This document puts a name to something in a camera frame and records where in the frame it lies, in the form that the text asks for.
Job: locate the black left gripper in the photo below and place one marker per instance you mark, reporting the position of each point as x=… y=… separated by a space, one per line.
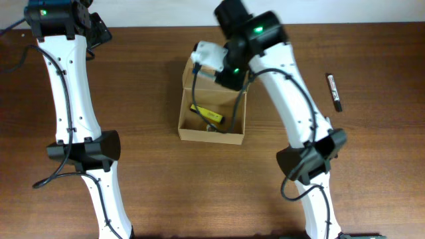
x=101 y=32

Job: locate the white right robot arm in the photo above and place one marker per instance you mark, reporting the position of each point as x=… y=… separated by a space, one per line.
x=260 y=44

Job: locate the black whiteboard marker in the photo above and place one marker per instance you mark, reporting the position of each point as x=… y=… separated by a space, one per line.
x=334 y=92

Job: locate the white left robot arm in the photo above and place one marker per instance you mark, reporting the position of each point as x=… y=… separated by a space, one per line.
x=66 y=32

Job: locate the clear yellow tape roll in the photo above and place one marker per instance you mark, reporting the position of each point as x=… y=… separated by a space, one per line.
x=211 y=127

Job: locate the open cardboard box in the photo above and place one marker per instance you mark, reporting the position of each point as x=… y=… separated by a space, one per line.
x=213 y=97

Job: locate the yellow highlighter marker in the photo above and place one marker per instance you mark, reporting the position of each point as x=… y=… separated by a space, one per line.
x=208 y=114

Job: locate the blue whiteboard marker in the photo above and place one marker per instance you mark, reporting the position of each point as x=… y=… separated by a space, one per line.
x=207 y=75

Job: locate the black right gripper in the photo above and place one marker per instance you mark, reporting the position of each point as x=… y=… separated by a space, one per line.
x=238 y=81

